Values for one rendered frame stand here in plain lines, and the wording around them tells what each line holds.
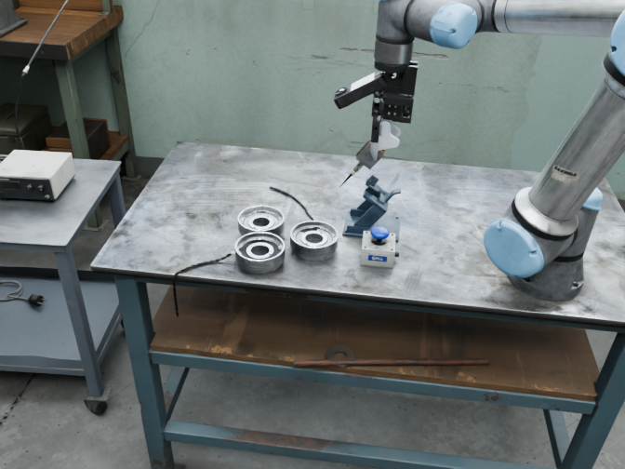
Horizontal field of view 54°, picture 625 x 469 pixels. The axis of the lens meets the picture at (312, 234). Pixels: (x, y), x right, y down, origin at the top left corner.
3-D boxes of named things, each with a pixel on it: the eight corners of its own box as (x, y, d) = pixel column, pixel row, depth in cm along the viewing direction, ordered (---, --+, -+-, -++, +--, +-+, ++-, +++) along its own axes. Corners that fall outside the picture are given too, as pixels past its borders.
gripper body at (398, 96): (409, 127, 125) (418, 69, 118) (367, 123, 126) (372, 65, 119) (411, 113, 131) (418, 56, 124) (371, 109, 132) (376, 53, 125)
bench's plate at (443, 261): (91, 273, 130) (89, 265, 129) (178, 147, 179) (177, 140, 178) (684, 335, 120) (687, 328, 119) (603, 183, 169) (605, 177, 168)
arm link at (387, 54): (373, 43, 117) (377, 31, 123) (371, 66, 119) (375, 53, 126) (413, 46, 116) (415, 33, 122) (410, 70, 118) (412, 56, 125)
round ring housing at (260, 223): (241, 219, 145) (240, 204, 143) (285, 221, 145) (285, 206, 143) (235, 245, 136) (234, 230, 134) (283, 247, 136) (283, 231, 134)
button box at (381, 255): (360, 266, 132) (362, 247, 129) (362, 247, 137) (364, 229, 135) (398, 270, 131) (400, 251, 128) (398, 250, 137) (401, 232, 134)
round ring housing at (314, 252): (335, 265, 131) (336, 249, 129) (285, 261, 132) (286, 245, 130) (339, 237, 140) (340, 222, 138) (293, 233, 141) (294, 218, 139)
